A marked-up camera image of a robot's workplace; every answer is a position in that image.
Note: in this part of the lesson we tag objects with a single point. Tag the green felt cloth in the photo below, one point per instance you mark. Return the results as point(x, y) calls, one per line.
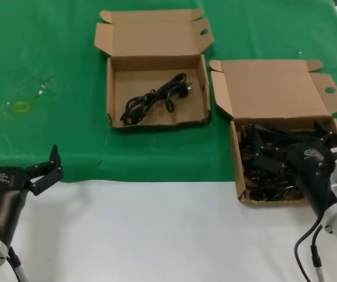
point(39, 44)

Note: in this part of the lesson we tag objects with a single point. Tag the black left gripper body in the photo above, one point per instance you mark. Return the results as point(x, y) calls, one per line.
point(7, 191)

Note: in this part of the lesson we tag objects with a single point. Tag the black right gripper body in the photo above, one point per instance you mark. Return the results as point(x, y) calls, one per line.
point(313, 176)

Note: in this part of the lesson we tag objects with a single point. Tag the shallow cardboard box, torn rim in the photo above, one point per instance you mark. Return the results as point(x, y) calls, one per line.
point(156, 35)

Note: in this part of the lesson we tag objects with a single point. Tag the deep open cardboard box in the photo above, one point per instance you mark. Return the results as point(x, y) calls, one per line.
point(274, 88)

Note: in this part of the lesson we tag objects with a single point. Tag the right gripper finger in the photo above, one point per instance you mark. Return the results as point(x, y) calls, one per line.
point(269, 160)
point(333, 139)

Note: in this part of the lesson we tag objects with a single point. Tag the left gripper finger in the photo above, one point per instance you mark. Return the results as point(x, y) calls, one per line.
point(49, 173)

